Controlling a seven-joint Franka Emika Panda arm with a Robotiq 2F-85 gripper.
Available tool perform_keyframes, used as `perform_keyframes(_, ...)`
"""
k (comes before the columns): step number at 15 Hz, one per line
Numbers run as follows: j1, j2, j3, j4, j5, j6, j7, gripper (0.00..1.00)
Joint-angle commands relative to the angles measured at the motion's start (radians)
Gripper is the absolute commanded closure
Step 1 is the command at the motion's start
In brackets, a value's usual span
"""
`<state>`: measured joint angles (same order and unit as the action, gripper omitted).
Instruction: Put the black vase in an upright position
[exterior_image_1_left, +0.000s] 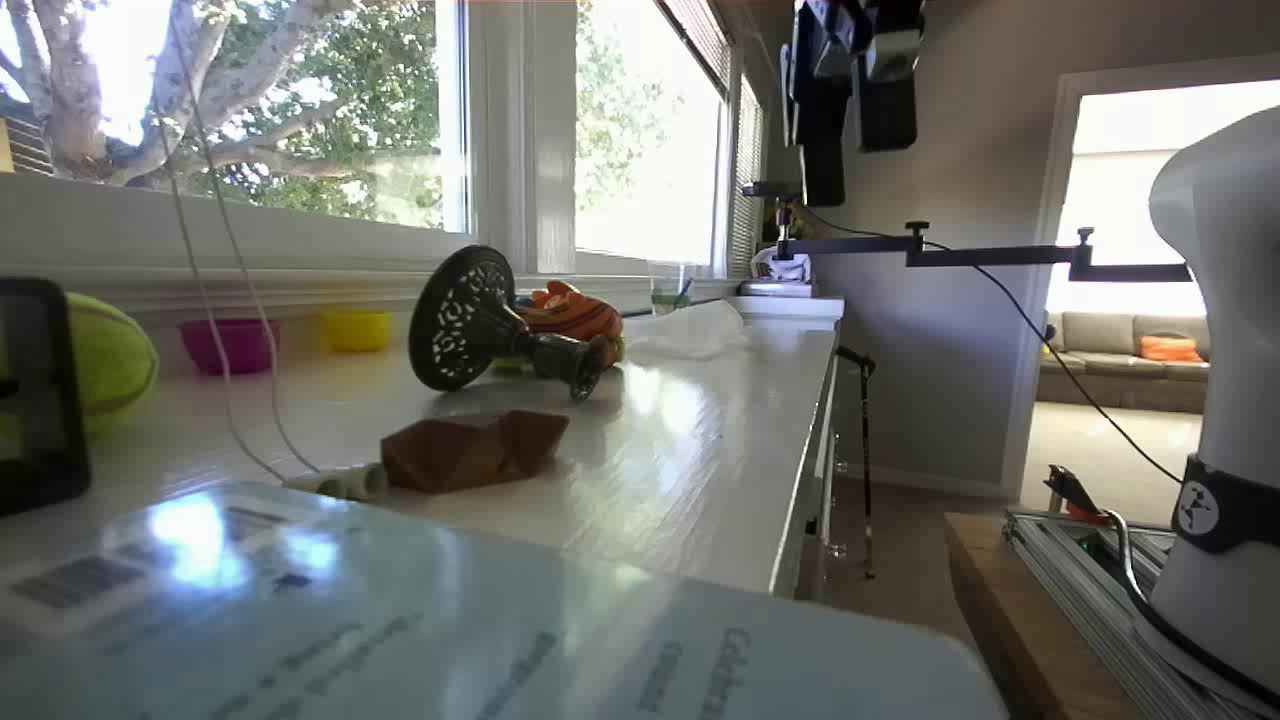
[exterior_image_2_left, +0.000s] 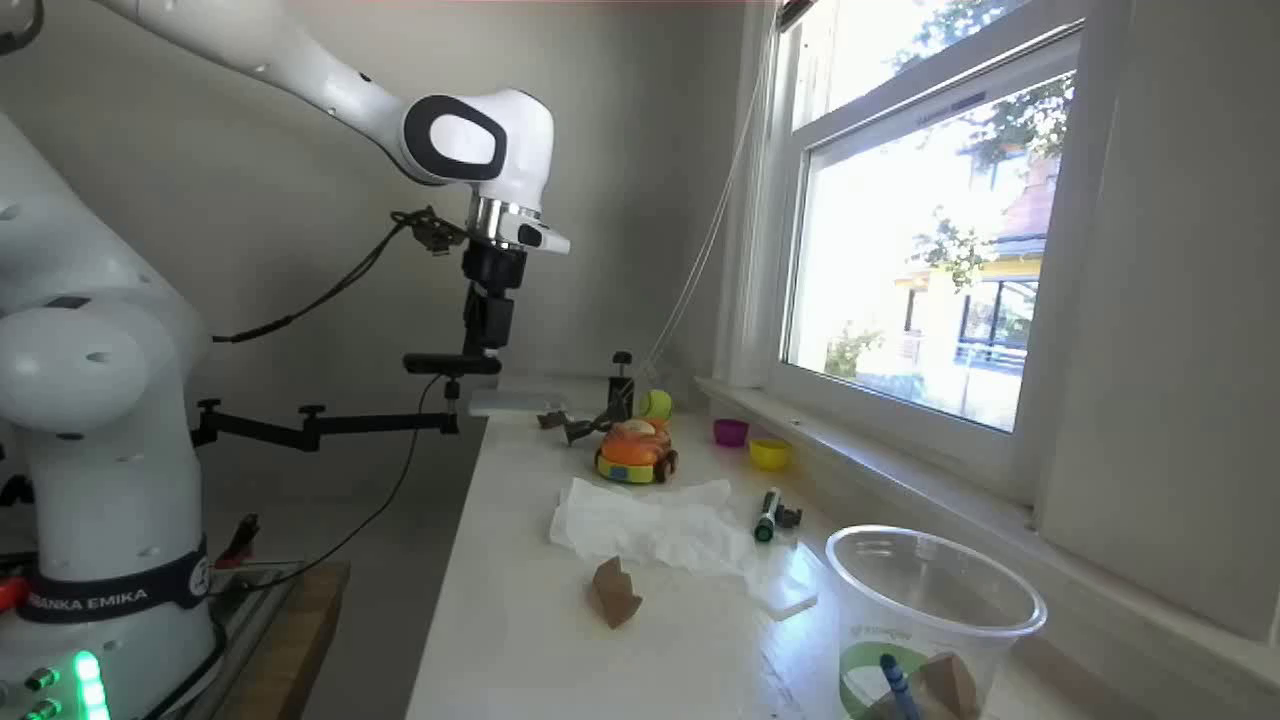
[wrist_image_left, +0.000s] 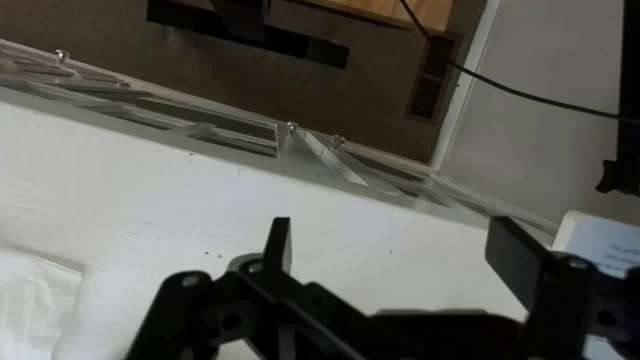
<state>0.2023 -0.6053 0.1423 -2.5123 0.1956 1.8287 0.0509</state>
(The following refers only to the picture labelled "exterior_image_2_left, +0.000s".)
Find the white paper towel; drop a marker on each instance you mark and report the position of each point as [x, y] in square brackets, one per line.
[654, 524]

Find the orange toy car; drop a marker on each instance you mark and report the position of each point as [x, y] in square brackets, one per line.
[633, 452]

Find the green-rimmed round lid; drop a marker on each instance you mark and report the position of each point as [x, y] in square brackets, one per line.
[853, 674]

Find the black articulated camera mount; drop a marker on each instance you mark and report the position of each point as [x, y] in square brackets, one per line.
[323, 424]

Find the white window frame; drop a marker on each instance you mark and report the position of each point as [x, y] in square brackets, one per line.
[786, 200]

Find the small brown block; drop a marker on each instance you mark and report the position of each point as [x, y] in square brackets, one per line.
[550, 417]

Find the brown cardboard scrap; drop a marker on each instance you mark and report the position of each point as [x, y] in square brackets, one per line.
[955, 683]

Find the magenta plastic cup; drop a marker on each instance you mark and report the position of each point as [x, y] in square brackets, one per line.
[728, 432]

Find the large clear plastic cup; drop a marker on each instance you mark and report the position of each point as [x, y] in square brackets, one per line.
[934, 585]

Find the black stereo camera bar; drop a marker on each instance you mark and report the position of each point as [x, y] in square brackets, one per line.
[452, 362]

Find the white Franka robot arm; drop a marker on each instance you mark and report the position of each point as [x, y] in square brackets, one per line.
[92, 362]

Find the brown lumpy object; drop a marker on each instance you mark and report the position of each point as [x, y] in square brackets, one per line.
[615, 593]

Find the white paper card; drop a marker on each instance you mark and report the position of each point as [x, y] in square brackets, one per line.
[789, 593]

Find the yellow-green ball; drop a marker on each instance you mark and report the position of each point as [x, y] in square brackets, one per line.
[658, 406]

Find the blue marker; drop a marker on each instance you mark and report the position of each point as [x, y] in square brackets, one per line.
[896, 683]

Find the green marker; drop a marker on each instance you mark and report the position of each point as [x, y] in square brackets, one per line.
[764, 523]

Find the yellow plastic cup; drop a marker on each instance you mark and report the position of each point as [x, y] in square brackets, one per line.
[770, 452]

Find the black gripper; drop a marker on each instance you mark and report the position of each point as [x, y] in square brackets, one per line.
[494, 270]

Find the small black bottle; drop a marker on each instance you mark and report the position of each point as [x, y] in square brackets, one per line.
[620, 393]

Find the wooden board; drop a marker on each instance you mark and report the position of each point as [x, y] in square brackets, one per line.
[287, 643]

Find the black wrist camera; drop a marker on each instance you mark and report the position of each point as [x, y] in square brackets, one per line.
[428, 229]

